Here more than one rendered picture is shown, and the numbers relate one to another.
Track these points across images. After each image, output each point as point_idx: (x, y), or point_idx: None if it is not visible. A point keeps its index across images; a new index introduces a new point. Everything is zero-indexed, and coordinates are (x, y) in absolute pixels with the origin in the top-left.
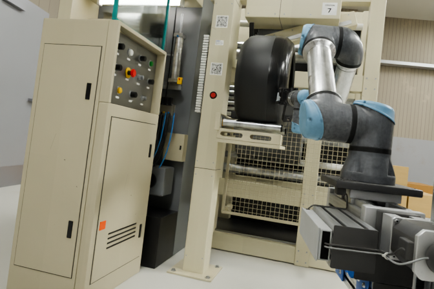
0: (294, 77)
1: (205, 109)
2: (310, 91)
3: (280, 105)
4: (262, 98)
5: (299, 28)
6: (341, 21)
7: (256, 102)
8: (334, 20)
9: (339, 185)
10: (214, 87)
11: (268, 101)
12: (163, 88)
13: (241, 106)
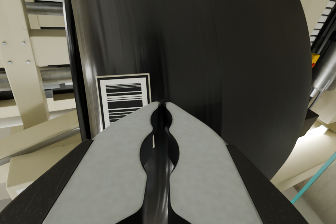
0: (73, 78)
1: (323, 2)
2: None
3: (127, 57)
4: (238, 96)
5: (81, 138)
6: (6, 163)
7: (261, 62)
8: (16, 177)
9: None
10: None
11: (207, 83)
12: (316, 38)
13: (305, 29)
